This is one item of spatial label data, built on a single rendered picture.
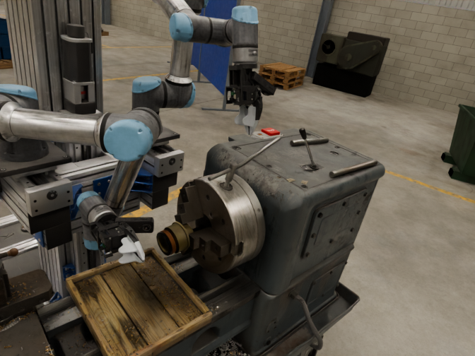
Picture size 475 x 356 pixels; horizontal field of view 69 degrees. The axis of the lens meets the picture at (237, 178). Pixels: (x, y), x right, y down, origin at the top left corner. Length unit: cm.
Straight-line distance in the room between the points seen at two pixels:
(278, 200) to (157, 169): 61
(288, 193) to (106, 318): 64
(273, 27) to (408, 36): 406
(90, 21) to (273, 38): 1084
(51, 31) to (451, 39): 1013
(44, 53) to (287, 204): 101
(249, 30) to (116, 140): 48
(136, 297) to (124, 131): 51
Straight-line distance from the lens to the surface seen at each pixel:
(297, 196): 104
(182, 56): 151
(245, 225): 102
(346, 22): 1132
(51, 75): 150
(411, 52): 1094
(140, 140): 97
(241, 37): 104
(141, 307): 113
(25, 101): 128
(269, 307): 130
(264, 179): 111
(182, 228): 103
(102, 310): 114
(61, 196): 128
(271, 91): 111
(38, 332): 101
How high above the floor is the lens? 173
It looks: 27 degrees down
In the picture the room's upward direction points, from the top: 10 degrees clockwise
